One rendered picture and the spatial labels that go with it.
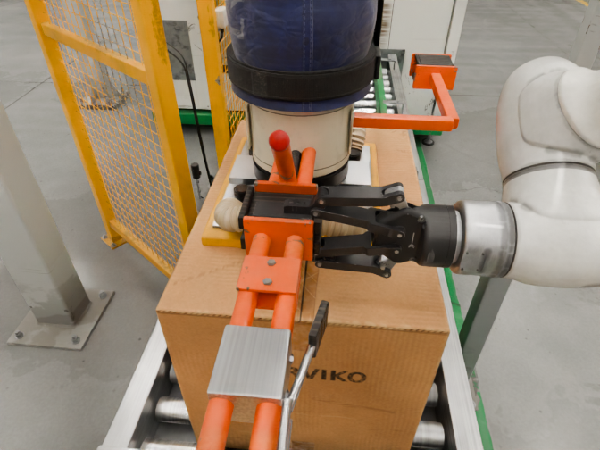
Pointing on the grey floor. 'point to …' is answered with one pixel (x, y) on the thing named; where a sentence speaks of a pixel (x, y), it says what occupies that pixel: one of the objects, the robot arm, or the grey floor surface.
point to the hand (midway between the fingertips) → (282, 226)
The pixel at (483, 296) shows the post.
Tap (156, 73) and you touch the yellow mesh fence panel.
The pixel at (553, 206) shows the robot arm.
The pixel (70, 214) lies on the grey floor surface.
